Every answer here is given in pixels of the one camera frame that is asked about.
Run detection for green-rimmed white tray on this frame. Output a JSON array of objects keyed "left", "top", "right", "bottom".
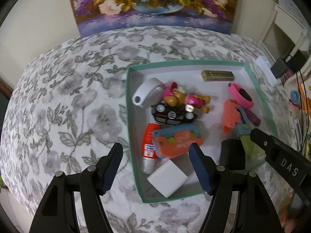
[{"left": 126, "top": 60, "right": 279, "bottom": 204}]

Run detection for pink kids watch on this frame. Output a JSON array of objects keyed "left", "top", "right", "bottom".
[{"left": 228, "top": 83, "right": 255, "bottom": 108}]

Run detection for white charger plug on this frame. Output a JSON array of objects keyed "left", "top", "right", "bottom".
[{"left": 146, "top": 161, "right": 189, "bottom": 198}]

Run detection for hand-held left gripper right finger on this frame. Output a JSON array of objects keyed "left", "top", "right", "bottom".
[{"left": 188, "top": 144, "right": 282, "bottom": 233}]

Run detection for flower painting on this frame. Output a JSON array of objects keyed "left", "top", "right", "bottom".
[{"left": 67, "top": 0, "right": 240, "bottom": 37}]

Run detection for black charger plug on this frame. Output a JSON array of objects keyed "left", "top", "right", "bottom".
[{"left": 219, "top": 139, "right": 247, "bottom": 171}]

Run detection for black adapter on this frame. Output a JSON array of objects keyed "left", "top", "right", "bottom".
[{"left": 271, "top": 58, "right": 288, "bottom": 79}]

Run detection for white wristband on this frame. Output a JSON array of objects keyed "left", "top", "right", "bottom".
[{"left": 132, "top": 78, "right": 166, "bottom": 108}]

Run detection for person's right hand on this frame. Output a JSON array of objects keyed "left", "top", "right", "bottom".
[{"left": 278, "top": 191, "right": 307, "bottom": 233}]

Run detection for magenta tube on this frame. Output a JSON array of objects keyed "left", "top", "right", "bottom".
[{"left": 244, "top": 108, "right": 261, "bottom": 127}]

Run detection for red white tube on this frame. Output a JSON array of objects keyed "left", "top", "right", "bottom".
[{"left": 141, "top": 123, "right": 162, "bottom": 174}]

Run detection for gold patterned lighter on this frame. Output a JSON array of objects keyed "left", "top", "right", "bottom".
[{"left": 201, "top": 70, "right": 235, "bottom": 82}]

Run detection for white shelf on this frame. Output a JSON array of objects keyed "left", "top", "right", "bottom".
[{"left": 259, "top": 3, "right": 311, "bottom": 61}]

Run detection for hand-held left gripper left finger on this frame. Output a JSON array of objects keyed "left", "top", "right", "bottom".
[{"left": 31, "top": 143, "right": 123, "bottom": 233}]

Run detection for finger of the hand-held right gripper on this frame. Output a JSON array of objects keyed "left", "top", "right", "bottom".
[{"left": 250, "top": 128, "right": 276, "bottom": 161}]

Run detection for blue round disc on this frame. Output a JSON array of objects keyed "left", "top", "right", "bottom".
[{"left": 289, "top": 90, "right": 302, "bottom": 105}]

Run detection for coral toy knife green blade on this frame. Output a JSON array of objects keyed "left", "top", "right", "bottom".
[{"left": 222, "top": 99, "right": 255, "bottom": 156}]

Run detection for pink puppy toy figure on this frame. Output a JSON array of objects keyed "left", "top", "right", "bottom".
[{"left": 162, "top": 83, "right": 211, "bottom": 114}]

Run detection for black toy car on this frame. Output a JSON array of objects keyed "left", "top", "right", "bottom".
[{"left": 151, "top": 104, "right": 198, "bottom": 125}]

